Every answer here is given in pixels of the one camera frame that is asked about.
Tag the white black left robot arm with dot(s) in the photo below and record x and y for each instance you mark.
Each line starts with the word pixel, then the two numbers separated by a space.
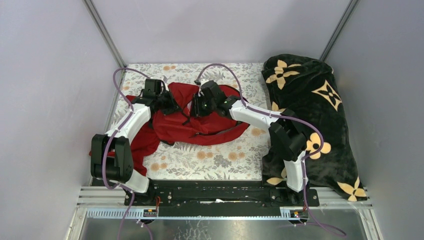
pixel 137 184

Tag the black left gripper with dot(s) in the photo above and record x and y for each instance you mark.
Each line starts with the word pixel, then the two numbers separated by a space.
pixel 169 105

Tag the floral patterned table mat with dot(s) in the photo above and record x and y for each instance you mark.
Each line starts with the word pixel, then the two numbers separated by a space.
pixel 240 159

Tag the black blanket with tan flowers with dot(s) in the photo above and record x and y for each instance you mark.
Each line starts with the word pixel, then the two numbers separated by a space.
pixel 307 87

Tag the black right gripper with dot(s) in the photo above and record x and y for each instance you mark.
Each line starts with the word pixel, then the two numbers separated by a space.
pixel 196 110

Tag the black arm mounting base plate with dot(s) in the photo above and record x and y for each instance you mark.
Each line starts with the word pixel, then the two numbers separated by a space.
pixel 216 198

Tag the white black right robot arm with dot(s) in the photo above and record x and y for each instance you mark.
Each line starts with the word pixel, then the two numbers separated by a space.
pixel 287 135

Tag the red student backpack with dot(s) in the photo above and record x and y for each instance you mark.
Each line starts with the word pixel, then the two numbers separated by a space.
pixel 204 131

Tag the red cloth garment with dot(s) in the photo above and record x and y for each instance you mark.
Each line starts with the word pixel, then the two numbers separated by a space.
pixel 142 145

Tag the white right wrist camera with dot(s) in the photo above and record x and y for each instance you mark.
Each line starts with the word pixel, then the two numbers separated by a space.
pixel 203 81

